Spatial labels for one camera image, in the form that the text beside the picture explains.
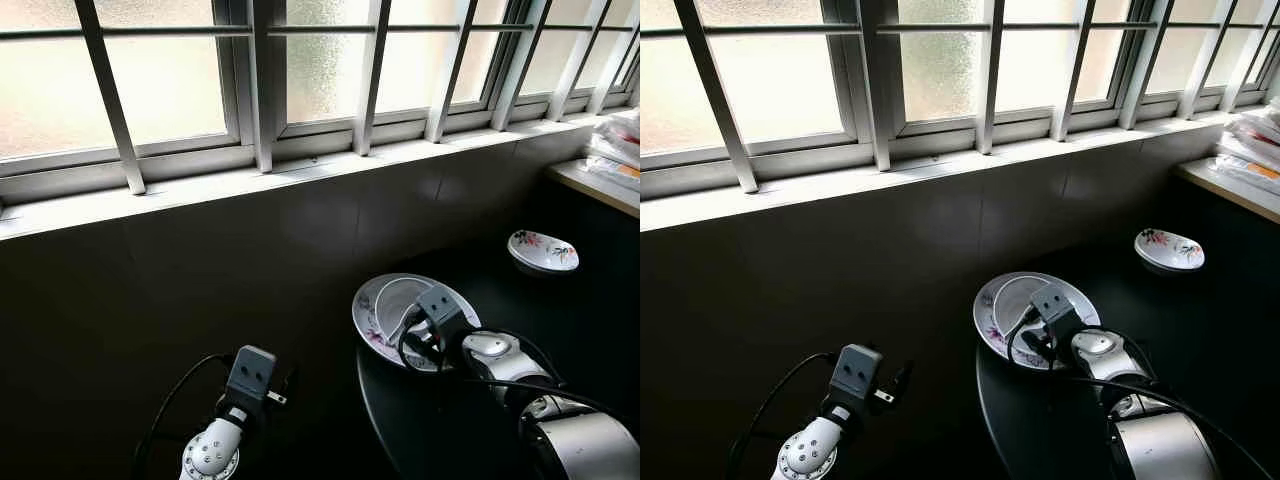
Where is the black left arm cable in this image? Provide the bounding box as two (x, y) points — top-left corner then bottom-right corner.
(135, 353), (236, 471)
(725, 352), (836, 476)

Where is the stack of plastic packages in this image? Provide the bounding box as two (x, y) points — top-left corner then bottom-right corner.
(1215, 95), (1280, 196)
(585, 108), (641, 191)

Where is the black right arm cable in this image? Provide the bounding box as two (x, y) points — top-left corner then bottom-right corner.
(397, 305), (641, 441)
(1008, 305), (1280, 480)

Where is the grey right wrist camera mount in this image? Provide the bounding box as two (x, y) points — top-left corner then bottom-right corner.
(1030, 282), (1091, 346)
(415, 283), (479, 346)

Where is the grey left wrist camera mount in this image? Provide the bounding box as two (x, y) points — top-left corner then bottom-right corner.
(832, 344), (894, 409)
(225, 345), (279, 411)

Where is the white barred window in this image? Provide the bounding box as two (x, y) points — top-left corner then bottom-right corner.
(0, 0), (641, 241)
(640, 0), (1280, 233)

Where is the small white floral bowl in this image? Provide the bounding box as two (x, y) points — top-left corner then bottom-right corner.
(507, 230), (581, 276)
(1134, 228), (1206, 273)

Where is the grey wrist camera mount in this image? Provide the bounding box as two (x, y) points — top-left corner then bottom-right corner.
(225, 345), (279, 411)
(832, 344), (894, 409)
(415, 283), (479, 346)
(1030, 282), (1091, 346)

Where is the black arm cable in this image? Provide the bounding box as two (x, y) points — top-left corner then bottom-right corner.
(397, 305), (641, 441)
(725, 352), (836, 476)
(135, 353), (236, 471)
(1008, 305), (1280, 480)

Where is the beige counter ledge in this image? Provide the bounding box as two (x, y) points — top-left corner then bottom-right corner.
(547, 160), (641, 219)
(1175, 158), (1280, 226)

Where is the white floral plate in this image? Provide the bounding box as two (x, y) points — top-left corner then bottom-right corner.
(352, 273), (481, 373)
(973, 272), (1101, 371)

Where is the dark round table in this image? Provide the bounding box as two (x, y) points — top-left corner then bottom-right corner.
(355, 235), (641, 480)
(975, 235), (1280, 480)

